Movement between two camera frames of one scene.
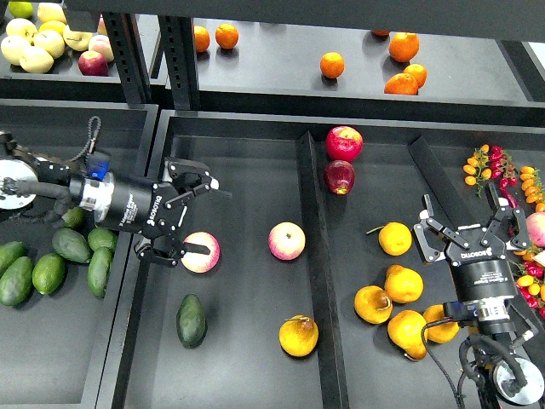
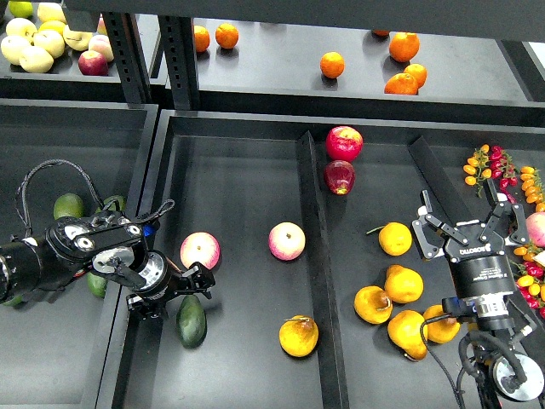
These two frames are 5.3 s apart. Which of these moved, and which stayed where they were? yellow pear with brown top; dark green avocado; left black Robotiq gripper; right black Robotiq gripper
Moved: left black Robotiq gripper
Stayed: dark green avocado; yellow pear with brown top; right black Robotiq gripper
